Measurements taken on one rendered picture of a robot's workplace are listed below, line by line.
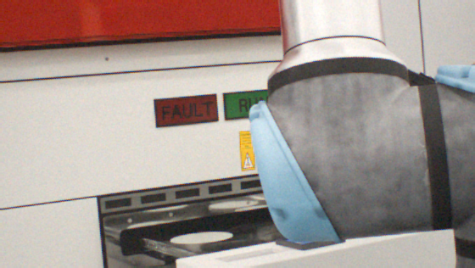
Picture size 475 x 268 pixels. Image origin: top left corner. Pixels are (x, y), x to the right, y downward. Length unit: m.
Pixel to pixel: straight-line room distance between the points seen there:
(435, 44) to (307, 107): 3.14
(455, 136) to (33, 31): 0.87
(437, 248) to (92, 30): 0.67
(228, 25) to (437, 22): 2.36
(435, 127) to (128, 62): 0.90
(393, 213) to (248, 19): 0.91
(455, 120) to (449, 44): 3.19
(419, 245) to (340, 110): 0.37
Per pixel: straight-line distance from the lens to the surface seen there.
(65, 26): 1.43
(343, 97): 0.69
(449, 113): 0.69
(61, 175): 1.48
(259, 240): 1.39
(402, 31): 3.71
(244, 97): 1.60
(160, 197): 1.54
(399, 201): 0.69
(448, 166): 0.68
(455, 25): 3.90
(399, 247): 1.01
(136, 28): 1.47
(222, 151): 1.59
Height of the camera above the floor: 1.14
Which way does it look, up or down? 3 degrees down
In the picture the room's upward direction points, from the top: 5 degrees counter-clockwise
